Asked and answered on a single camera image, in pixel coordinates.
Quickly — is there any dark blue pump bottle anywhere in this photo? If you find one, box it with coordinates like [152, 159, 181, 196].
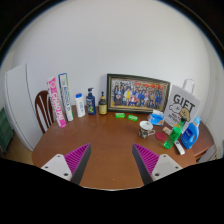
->
[86, 88, 96, 115]

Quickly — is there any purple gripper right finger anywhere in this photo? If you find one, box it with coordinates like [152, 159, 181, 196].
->
[132, 143, 182, 185]

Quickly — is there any blue detergent bottle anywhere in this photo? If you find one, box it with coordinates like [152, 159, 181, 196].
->
[181, 116, 201, 149]

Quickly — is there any small pink packet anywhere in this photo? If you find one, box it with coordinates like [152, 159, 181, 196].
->
[162, 127, 172, 135]

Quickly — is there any green small packet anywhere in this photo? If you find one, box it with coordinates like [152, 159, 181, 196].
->
[115, 113, 125, 118]
[127, 115, 138, 121]

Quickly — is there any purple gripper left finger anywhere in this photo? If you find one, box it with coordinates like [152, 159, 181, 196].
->
[42, 143, 91, 185]

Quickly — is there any white remote control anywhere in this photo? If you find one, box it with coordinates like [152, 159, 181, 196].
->
[174, 140, 185, 155]

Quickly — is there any wooden chair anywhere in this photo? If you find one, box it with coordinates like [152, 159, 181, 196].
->
[35, 90, 54, 133]

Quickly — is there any patterned ceramic mug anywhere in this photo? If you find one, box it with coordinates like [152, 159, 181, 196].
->
[139, 121, 155, 138]

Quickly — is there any green white tall box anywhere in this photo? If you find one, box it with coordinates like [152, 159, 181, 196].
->
[58, 73, 74, 121]

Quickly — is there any amber pump bottle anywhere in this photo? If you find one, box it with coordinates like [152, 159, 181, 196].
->
[99, 92, 107, 115]

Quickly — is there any green small packet left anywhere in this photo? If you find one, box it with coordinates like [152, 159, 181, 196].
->
[115, 113, 125, 118]

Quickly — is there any green plastic bottle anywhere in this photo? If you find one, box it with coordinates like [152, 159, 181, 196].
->
[164, 117, 186, 149]

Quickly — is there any blue tissue pack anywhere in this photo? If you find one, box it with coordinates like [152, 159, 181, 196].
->
[149, 110, 164, 126]

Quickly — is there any white gift paper bag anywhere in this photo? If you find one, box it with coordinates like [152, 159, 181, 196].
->
[164, 79, 200, 128]

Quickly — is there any red round coaster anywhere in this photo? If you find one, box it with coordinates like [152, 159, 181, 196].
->
[155, 132, 166, 141]

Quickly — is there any white refrigerator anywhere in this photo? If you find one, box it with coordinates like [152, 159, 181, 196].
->
[4, 65, 42, 151]

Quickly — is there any pink tall box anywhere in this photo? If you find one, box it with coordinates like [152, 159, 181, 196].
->
[47, 77, 66, 128]

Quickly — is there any green small packet right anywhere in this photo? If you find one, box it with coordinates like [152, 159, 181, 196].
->
[127, 115, 138, 121]

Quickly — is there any framed group photo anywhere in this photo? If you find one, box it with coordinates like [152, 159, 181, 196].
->
[107, 74, 170, 113]

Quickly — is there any white lotion bottle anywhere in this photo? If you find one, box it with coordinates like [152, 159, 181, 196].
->
[75, 93, 85, 117]

